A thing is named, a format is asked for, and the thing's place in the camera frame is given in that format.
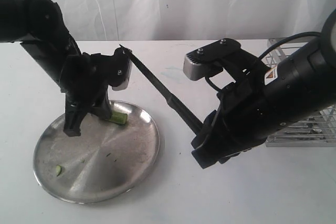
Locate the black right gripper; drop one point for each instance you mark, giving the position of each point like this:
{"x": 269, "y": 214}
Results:
{"x": 246, "y": 115}

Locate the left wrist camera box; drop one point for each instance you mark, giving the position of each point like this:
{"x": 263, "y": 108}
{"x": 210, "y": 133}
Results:
{"x": 119, "y": 69}

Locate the round steel plate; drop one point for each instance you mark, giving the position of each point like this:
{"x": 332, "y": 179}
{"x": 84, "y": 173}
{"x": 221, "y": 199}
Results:
{"x": 105, "y": 161}

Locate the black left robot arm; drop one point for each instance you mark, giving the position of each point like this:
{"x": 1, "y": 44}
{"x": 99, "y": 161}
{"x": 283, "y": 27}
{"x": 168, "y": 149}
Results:
{"x": 39, "y": 27}

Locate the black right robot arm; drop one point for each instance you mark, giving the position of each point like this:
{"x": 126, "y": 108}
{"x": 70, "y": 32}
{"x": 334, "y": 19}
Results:
{"x": 307, "y": 83}

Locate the green cucumber piece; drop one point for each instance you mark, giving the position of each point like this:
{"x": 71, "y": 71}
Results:
{"x": 118, "y": 118}

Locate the steel wire utensil rack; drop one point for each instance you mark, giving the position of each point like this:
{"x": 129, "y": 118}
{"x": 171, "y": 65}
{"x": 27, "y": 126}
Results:
{"x": 317, "y": 130}

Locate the white backdrop curtain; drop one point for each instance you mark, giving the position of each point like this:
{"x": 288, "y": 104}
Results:
{"x": 192, "y": 19}

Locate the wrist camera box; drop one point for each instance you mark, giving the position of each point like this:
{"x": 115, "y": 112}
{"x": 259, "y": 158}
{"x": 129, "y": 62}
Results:
{"x": 119, "y": 69}
{"x": 205, "y": 60}

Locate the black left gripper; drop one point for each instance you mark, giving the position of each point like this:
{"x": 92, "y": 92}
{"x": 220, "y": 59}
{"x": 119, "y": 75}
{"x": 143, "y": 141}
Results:
{"x": 84, "y": 80}

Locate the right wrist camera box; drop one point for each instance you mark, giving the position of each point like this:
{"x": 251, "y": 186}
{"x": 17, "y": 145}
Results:
{"x": 205, "y": 60}

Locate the black kitchen knife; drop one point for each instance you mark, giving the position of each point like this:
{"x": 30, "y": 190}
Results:
{"x": 173, "y": 102}

